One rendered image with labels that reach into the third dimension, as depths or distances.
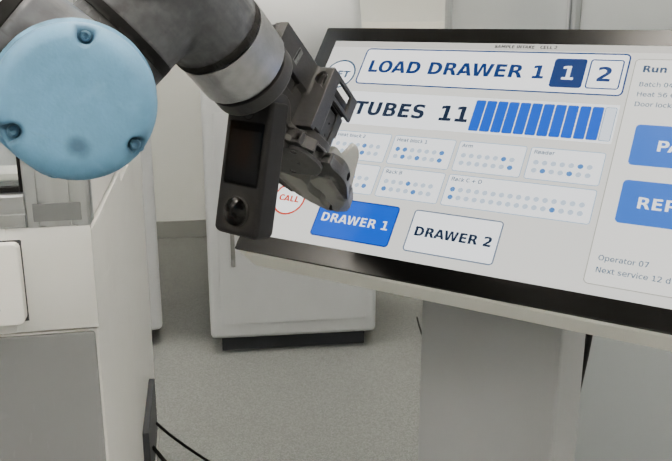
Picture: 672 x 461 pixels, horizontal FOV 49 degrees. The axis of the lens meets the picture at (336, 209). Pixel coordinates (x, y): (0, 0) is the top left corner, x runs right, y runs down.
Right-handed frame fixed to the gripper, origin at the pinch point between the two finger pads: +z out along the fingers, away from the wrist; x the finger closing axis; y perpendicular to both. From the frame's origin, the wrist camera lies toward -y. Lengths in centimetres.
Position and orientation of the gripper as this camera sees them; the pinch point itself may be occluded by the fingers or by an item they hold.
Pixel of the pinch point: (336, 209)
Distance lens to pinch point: 74.1
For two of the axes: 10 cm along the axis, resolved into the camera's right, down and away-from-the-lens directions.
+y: 3.3, -8.8, 3.5
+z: 4.0, 4.6, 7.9
